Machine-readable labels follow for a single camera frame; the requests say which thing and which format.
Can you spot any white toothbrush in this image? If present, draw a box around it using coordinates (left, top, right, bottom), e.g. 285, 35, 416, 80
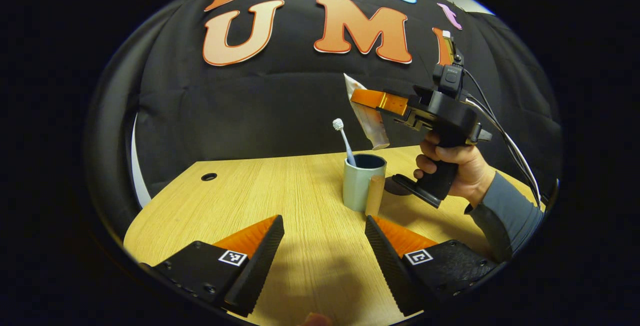
332, 118, 357, 167

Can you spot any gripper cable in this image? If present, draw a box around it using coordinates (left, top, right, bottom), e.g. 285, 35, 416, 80
462, 68, 545, 207

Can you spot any white toothpaste tube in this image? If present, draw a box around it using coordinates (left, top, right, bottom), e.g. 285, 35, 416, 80
343, 73, 391, 151

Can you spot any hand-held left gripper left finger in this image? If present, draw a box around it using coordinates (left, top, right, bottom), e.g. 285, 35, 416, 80
139, 215, 285, 317

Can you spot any black backdrop cloth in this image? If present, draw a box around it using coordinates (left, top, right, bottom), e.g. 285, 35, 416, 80
85, 0, 563, 226

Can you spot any pale blue cup wooden handle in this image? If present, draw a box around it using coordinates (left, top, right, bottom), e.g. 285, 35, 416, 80
343, 154, 388, 217

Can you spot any wooden desktop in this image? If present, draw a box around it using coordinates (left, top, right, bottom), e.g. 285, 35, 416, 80
123, 145, 547, 326

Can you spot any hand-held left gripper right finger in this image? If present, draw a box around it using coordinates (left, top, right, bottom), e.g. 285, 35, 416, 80
364, 215, 501, 317

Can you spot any dark round coaster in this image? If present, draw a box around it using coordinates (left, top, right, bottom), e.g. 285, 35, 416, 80
383, 175, 417, 197

